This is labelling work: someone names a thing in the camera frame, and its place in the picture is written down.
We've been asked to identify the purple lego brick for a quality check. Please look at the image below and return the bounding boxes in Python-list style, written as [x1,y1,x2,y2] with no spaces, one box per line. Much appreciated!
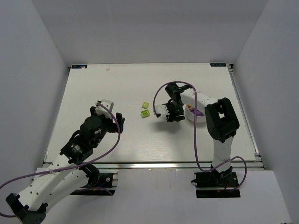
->
[192,111,205,117]

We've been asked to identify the lime lego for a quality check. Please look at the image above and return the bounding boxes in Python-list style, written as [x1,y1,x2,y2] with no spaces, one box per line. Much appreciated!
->
[142,102,149,109]
[141,109,150,118]

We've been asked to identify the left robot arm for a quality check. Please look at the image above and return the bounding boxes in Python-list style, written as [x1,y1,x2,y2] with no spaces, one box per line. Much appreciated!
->
[6,101,125,224]

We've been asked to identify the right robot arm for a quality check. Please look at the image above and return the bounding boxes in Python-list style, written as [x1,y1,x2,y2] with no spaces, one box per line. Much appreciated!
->
[162,83,240,175]

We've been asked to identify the white divided round container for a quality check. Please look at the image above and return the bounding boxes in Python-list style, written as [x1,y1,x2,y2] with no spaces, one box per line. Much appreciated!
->
[184,104,206,124]

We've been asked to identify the right corner blue label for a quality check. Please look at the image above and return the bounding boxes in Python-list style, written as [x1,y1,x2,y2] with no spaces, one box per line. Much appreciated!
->
[210,63,227,67]

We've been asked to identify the corner blue label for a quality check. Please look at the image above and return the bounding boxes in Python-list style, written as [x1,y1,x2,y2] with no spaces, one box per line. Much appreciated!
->
[210,63,227,67]
[71,64,87,69]

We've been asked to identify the left corner blue label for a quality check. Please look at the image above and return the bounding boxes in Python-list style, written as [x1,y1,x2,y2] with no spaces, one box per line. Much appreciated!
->
[71,64,87,69]

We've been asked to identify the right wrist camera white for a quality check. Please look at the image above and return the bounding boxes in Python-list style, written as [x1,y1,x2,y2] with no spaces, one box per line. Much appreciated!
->
[153,104,170,118]

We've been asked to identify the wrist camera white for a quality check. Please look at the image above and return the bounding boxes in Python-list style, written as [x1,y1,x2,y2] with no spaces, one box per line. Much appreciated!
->
[95,99,114,119]
[153,104,170,118]

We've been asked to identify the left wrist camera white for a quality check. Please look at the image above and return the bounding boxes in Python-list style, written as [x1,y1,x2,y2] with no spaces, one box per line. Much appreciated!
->
[95,99,114,119]

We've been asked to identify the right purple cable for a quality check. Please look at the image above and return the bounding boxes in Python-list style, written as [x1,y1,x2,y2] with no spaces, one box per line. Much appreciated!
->
[153,81,248,192]

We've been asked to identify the aluminium table rail front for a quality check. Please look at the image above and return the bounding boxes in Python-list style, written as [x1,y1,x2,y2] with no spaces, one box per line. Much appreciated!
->
[42,161,266,171]

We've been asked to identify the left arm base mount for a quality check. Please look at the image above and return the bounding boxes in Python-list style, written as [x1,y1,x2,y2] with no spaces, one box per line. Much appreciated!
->
[70,164,117,196]

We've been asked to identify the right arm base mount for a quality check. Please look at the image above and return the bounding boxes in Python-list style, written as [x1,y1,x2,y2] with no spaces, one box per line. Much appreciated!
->
[191,168,241,198]

